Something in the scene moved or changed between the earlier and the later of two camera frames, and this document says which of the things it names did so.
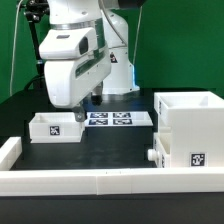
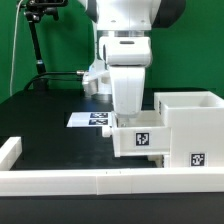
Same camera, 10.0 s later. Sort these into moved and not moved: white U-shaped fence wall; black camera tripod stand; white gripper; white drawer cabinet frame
Moved: white gripper
Not moved: black camera tripod stand; white drawer cabinet frame; white U-shaped fence wall
